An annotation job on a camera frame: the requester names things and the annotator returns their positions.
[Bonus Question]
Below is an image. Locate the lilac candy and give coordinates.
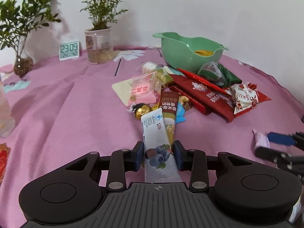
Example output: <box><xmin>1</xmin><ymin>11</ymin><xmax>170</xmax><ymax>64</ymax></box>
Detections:
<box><xmin>253</xmin><ymin>130</ymin><xmax>271</xmax><ymax>149</ymax></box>

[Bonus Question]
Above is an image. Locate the white blueberry stick packet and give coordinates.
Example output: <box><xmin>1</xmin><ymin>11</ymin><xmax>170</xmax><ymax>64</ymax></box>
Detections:
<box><xmin>141</xmin><ymin>108</ymin><xmax>182</xmax><ymax>183</ymax></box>

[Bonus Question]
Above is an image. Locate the red white sweet bag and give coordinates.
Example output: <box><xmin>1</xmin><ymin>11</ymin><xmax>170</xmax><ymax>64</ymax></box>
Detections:
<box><xmin>229</xmin><ymin>82</ymin><xmax>259</xmax><ymax>116</ymax></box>

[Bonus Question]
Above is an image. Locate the dark red snack packet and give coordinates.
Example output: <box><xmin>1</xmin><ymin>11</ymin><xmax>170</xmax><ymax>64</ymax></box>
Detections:
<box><xmin>171</xmin><ymin>75</ymin><xmax>234</xmax><ymax>123</ymax></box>

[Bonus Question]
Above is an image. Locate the brown milk tea stick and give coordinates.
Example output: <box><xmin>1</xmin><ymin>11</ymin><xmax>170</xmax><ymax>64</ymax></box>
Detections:
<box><xmin>159</xmin><ymin>91</ymin><xmax>179</xmax><ymax>145</ymax></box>

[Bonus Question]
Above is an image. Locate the pink peach snack packet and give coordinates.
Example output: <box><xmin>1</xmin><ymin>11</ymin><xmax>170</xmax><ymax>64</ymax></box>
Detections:
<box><xmin>128</xmin><ymin>72</ymin><xmax>157</xmax><ymax>105</ymax></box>

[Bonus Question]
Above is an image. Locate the long red snack bar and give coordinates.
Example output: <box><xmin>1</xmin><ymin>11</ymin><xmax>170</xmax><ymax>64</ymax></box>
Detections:
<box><xmin>177</xmin><ymin>68</ymin><xmax>231</xmax><ymax>97</ymax></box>

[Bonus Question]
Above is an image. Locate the green snack packet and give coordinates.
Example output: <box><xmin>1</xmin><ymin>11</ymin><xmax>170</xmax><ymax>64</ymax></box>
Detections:
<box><xmin>198</xmin><ymin>61</ymin><xmax>242</xmax><ymax>88</ymax></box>

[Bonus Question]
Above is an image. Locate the yellow snack bag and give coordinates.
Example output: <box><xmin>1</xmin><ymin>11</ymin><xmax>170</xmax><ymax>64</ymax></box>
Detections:
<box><xmin>194</xmin><ymin>49</ymin><xmax>213</xmax><ymax>57</ymax></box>

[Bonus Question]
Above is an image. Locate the cream plant milk tea pouch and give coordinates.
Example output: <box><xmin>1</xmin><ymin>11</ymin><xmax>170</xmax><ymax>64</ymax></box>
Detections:
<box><xmin>112</xmin><ymin>78</ymin><xmax>132</xmax><ymax>106</ymax></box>

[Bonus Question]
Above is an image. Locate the blue snack packet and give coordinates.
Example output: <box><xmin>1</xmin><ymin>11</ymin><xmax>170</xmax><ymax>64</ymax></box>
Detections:
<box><xmin>176</xmin><ymin>103</ymin><xmax>186</xmax><ymax>124</ymax></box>

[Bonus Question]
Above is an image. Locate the gold foil chocolate ball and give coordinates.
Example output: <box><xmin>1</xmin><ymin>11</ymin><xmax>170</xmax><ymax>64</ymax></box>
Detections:
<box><xmin>128</xmin><ymin>103</ymin><xmax>151</xmax><ymax>120</ymax></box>

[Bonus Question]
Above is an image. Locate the pink tablecloth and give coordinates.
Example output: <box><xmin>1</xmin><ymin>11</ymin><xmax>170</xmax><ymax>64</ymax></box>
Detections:
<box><xmin>1</xmin><ymin>48</ymin><xmax>303</xmax><ymax>227</ymax></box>

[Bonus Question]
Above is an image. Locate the white pink wrapped candy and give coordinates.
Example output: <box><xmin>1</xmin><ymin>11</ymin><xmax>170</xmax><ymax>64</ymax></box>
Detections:
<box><xmin>137</xmin><ymin>61</ymin><xmax>159</xmax><ymax>74</ymax></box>

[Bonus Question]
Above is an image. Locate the green plastic bowl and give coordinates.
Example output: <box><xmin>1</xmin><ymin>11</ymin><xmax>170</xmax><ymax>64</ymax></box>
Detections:
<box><xmin>153</xmin><ymin>32</ymin><xmax>228</xmax><ymax>74</ymax></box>

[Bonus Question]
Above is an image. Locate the red packet at edge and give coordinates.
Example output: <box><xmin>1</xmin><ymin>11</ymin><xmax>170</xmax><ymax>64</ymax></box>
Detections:
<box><xmin>0</xmin><ymin>143</ymin><xmax>10</xmax><ymax>184</ymax></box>

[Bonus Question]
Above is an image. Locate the clear drinking glass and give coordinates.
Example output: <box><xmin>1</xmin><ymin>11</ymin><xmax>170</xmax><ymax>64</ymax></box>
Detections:
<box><xmin>0</xmin><ymin>81</ymin><xmax>15</xmax><ymax>137</ymax></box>

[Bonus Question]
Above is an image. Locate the white digital clock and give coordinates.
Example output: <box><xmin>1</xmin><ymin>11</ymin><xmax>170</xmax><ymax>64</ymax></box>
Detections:
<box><xmin>59</xmin><ymin>41</ymin><xmax>80</xmax><ymax>61</ymax></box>

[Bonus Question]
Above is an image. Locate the leafy plant in glass vase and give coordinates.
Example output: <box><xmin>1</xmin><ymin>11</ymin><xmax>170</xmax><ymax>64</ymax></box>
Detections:
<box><xmin>1</xmin><ymin>0</ymin><xmax>61</xmax><ymax>78</ymax></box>

